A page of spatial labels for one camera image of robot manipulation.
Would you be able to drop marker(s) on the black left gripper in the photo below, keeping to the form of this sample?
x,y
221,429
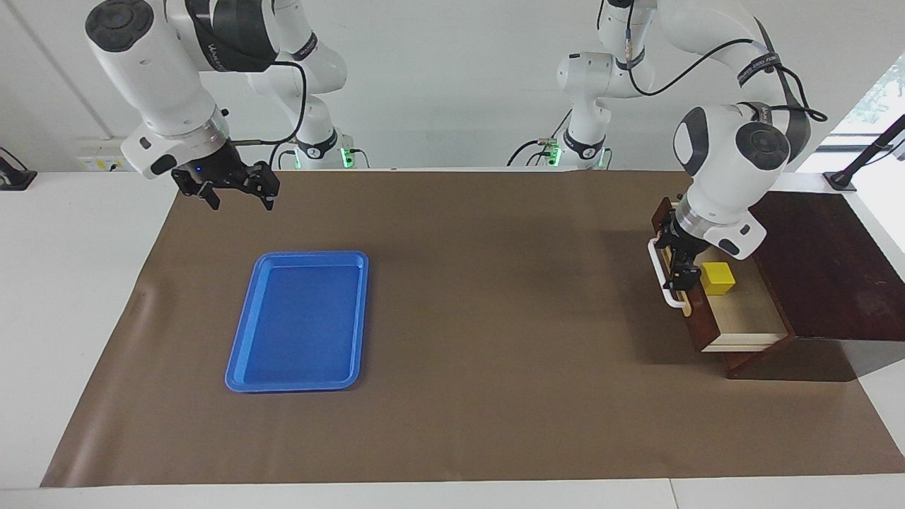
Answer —
x,y
680,237

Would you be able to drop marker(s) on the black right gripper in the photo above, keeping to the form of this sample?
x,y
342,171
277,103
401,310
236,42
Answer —
x,y
215,168

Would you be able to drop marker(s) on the yellow cube block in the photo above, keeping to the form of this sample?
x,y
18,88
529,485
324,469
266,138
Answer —
x,y
717,278

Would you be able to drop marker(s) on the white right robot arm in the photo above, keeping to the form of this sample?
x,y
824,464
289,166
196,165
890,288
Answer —
x,y
162,78

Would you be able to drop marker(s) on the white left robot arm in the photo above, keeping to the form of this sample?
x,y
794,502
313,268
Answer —
x,y
728,155

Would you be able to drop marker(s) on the dark wooden drawer cabinet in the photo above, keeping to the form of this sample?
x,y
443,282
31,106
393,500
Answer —
x,y
827,268

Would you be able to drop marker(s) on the blue plastic tray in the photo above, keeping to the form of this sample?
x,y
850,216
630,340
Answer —
x,y
300,325

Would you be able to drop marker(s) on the black table clamp stand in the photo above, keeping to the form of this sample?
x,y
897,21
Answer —
x,y
14,177

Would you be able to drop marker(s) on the brown table mat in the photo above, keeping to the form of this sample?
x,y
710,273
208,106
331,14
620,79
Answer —
x,y
459,396

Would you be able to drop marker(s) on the white wall socket box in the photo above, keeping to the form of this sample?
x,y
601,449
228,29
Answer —
x,y
106,154

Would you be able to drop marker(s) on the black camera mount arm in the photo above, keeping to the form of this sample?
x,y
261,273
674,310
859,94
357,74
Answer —
x,y
866,152

